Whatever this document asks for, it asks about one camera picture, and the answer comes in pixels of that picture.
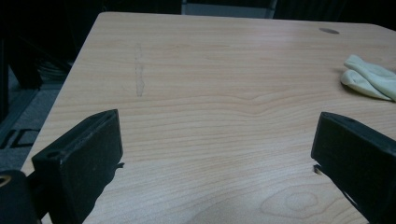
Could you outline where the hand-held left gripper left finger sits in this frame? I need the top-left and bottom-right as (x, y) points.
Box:
(31, 108), (125, 224)

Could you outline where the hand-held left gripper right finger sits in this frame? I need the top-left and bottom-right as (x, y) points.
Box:
(310, 111), (396, 224)

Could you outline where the black metal stand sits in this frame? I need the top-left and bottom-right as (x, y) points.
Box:
(0, 31), (76, 123)

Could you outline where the pale green sock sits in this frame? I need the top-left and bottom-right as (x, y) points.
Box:
(339, 54), (396, 103)

